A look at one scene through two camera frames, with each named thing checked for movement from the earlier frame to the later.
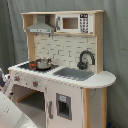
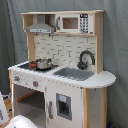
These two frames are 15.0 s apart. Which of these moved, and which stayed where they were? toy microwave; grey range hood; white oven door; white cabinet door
Moved: white oven door
Stayed: grey range hood; toy microwave; white cabinet door
